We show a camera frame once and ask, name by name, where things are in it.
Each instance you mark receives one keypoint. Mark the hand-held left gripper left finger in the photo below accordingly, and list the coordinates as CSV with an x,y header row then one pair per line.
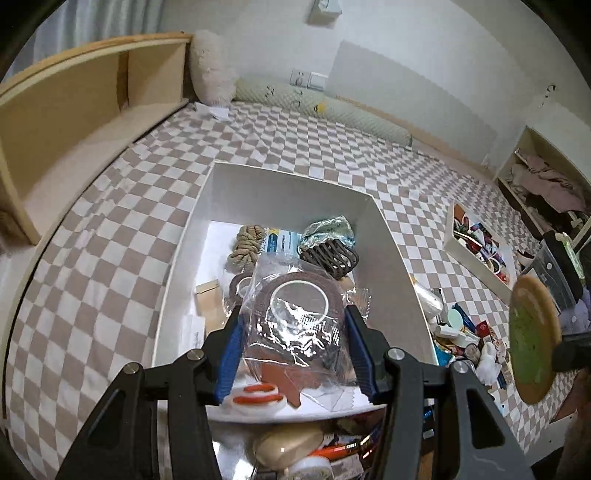
x,y
228,364

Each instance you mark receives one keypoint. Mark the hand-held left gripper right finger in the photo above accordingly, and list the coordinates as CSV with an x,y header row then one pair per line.
x,y
364,360

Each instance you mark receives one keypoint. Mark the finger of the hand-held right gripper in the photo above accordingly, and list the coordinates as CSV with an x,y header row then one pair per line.
x,y
572,353

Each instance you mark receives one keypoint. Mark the round cork coaster green top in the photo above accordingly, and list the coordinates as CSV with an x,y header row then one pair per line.
x,y
531,341

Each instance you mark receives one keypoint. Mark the brown tape roll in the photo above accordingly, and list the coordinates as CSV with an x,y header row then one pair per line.
x,y
235,290
323,295

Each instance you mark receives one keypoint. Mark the white cardboard shoe box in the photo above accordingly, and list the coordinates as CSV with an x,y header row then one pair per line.
x,y
295,194

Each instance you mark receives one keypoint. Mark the clear plastic storage bin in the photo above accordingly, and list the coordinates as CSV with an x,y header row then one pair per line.
x,y
542,272

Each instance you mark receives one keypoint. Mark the white orange round case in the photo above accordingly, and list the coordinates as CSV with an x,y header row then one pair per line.
x,y
256,406

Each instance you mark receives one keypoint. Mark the orange-brown card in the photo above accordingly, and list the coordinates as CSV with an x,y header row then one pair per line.
x,y
286,381

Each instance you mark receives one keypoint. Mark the kraft paper box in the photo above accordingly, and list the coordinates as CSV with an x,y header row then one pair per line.
x,y
210,304

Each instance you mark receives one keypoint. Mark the crumpled clothes pile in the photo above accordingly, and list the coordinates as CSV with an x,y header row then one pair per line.
x,y
549,177

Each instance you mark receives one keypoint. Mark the white mesh bath pouf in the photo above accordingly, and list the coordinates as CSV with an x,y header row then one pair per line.
x,y
488,364

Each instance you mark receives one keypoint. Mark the silver tape roll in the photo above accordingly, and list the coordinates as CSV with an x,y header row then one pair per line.
x,y
427,302

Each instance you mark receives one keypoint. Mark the white shallow tray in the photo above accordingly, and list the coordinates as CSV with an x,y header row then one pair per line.
x,y
475,267

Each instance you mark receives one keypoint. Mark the mint green round lid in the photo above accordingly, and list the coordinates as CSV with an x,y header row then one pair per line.
x,y
455,319

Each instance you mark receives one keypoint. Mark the beige oval case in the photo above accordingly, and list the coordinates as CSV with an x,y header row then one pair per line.
x,y
286,445

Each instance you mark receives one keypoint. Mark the brown hair claw clip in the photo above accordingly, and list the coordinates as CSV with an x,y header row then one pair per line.
x,y
332,258

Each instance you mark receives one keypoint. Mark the wooden open shelf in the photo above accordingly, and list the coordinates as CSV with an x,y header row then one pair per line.
x,y
510,157

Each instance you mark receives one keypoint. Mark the blue label packet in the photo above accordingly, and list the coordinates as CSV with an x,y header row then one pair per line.
x,y
281,241

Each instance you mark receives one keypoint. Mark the white paper sheet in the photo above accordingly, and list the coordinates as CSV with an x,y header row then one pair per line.
x,y
212,110

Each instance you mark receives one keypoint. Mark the pale green bolster pillow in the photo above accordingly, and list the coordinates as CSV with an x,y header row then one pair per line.
x,y
295,98

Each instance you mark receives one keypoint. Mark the wooden headboard shelf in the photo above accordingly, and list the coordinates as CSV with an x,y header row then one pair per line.
x,y
69,115

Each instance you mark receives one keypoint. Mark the fluffy white pillow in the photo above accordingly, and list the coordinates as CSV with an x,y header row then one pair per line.
x,y
210,69

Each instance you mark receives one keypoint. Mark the grey curtain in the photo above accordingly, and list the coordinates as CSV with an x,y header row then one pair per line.
x,y
92,23

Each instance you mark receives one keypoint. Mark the white wall switch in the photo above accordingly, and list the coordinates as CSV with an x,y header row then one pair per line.
x,y
317,81

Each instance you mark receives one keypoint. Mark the white wall socket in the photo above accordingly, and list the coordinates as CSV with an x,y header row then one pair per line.
x,y
299,77

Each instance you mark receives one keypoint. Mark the white wall control box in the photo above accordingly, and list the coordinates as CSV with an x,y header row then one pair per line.
x,y
325,9

